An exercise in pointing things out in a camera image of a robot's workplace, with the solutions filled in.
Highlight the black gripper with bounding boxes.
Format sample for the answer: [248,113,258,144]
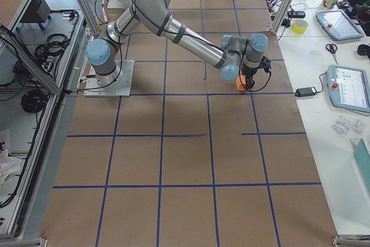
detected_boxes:
[242,64,257,90]

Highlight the orange foam block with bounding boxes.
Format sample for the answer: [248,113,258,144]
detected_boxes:
[235,75,246,92]

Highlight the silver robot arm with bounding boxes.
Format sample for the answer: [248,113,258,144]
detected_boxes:
[86,0,271,91]
[101,0,268,91]

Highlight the black power adapter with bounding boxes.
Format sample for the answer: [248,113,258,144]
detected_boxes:
[294,87,317,97]

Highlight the yellow tape roll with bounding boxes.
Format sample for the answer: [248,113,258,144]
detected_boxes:
[291,19,309,35]

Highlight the black scissors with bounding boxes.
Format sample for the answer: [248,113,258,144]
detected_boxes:
[325,43,338,65]

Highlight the lower teach pendant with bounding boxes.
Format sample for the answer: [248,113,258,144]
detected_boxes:
[327,65,369,113]

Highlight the teach pendant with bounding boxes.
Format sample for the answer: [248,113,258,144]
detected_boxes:
[327,65,369,113]
[316,10,365,41]

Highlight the upper teach pendant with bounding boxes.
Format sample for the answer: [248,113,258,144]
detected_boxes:
[316,10,365,41]

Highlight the teal board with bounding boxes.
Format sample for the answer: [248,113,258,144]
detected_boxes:
[353,139,370,191]

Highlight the aluminium frame post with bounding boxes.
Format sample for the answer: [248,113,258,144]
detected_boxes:
[270,0,306,34]

